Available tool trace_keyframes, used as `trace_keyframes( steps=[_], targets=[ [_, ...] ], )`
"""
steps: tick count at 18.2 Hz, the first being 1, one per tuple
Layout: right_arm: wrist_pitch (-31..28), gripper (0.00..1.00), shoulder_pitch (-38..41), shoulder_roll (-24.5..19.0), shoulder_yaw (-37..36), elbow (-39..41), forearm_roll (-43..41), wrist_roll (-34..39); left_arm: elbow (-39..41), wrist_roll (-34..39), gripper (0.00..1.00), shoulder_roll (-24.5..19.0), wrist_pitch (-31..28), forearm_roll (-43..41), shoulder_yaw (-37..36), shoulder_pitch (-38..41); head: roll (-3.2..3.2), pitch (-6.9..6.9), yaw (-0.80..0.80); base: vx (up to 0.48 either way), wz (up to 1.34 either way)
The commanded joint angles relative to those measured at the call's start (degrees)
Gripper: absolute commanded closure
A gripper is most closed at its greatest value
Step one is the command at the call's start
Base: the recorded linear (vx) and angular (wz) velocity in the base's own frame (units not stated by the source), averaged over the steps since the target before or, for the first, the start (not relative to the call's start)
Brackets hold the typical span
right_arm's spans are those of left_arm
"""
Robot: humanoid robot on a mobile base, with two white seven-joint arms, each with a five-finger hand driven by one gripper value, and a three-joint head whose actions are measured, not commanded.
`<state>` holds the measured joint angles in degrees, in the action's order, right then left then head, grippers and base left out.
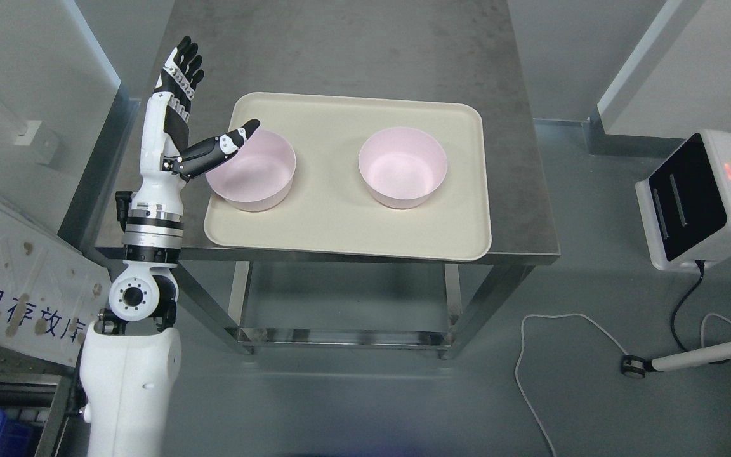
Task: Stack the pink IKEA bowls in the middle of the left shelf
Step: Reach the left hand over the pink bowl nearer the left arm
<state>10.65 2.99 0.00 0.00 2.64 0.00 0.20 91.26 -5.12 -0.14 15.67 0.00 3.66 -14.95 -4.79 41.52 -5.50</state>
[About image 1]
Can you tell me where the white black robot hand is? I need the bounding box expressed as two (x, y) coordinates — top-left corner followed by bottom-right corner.
(135, 36), (261, 214)

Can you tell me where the pink bowl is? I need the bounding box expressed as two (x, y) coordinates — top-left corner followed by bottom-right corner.
(357, 126), (449, 210)
(206, 129), (297, 212)

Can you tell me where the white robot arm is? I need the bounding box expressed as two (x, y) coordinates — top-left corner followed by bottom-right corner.
(79, 185), (183, 456)

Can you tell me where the cream plastic tray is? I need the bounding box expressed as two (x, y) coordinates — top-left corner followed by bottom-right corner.
(203, 92), (491, 262)

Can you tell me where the white sign board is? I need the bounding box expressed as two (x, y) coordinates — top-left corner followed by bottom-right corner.
(0, 200), (111, 367)

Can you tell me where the white black box device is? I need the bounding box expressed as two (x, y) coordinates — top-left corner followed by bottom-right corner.
(635, 129), (731, 272)

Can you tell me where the white stand leg with caster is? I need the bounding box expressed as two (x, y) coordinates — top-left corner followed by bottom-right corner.
(619, 342), (731, 379)

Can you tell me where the steel table frame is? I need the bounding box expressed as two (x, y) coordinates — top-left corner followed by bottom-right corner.
(86, 0), (562, 360)

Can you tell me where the white floor cable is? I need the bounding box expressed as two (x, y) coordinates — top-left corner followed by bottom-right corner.
(515, 313), (631, 457)

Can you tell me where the black power cable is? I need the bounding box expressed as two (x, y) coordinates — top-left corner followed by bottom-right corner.
(669, 259), (708, 353)

